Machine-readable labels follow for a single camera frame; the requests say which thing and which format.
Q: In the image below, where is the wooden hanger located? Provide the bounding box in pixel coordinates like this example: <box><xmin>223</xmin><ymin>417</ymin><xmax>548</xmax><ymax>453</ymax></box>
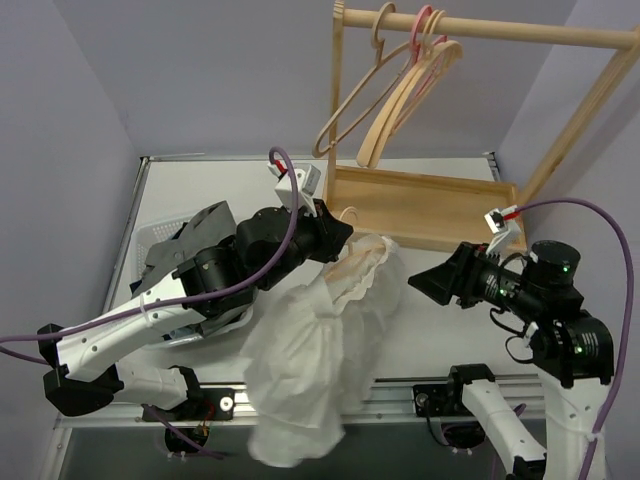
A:
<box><xmin>324</xmin><ymin>205</ymin><xmax>389</xmax><ymax>281</ymax></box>
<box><xmin>356</xmin><ymin>9</ymin><xmax>464</xmax><ymax>169</ymax></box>
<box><xmin>359</xmin><ymin>12</ymin><xmax>454</xmax><ymax>169</ymax></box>

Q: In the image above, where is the grey garment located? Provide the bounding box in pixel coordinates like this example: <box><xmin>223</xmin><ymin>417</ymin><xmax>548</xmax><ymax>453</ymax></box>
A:
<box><xmin>130</xmin><ymin>200</ymin><xmax>256</xmax><ymax>341</ymax></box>

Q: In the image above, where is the white shirt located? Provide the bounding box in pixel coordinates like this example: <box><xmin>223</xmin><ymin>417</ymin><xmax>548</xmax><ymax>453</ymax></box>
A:
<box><xmin>240</xmin><ymin>234</ymin><xmax>404</xmax><ymax>468</ymax></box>

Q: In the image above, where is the pink plastic hanger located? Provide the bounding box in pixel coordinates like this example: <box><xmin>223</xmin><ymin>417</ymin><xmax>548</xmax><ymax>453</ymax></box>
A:
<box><xmin>409</xmin><ymin>4</ymin><xmax>448</xmax><ymax>97</ymax></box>

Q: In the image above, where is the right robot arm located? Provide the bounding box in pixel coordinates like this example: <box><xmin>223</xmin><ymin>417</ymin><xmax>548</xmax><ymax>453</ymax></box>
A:
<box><xmin>408</xmin><ymin>240</ymin><xmax>614</xmax><ymax>479</ymax></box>

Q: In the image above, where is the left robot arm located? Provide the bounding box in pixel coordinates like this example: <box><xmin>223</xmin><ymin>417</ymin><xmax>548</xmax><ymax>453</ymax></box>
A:
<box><xmin>38</xmin><ymin>199</ymin><xmax>353</xmax><ymax>420</ymax></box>

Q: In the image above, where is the wooden clothes rack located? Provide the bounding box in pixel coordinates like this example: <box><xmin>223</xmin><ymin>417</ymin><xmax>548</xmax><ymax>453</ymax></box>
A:
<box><xmin>321</xmin><ymin>1</ymin><xmax>639</xmax><ymax>252</ymax></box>

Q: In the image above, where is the white plastic basket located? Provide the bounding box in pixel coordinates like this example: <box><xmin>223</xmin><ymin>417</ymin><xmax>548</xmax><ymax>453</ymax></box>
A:
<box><xmin>132</xmin><ymin>212</ymin><xmax>254</xmax><ymax>349</ymax></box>

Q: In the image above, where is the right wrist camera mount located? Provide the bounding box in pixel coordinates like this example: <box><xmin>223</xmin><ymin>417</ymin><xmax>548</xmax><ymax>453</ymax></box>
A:
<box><xmin>484</xmin><ymin>205</ymin><xmax>522</xmax><ymax>255</ymax></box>

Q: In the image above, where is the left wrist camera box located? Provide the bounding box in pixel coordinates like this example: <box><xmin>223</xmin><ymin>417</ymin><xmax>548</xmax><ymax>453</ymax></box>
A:
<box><xmin>267</xmin><ymin>161</ymin><xmax>321</xmax><ymax>215</ymax></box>

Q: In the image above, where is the aluminium mounting rail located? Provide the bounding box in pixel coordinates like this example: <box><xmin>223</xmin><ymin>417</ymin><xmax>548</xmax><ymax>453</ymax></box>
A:
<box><xmin>54</xmin><ymin>382</ymin><xmax>551</xmax><ymax>429</ymax></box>

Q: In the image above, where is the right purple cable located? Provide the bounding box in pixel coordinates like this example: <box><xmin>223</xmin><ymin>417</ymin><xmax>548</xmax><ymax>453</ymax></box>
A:
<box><xmin>512</xmin><ymin>198</ymin><xmax>634</xmax><ymax>480</ymax></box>

